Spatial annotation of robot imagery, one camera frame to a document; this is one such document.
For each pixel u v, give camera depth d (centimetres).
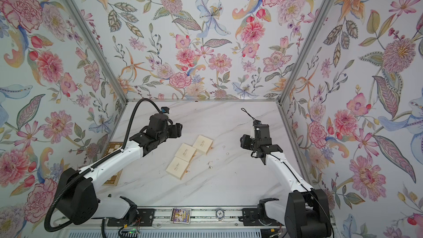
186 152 92
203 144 95
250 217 74
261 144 65
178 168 86
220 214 71
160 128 64
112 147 94
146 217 73
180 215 73
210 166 90
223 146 98
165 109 74
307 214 41
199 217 76
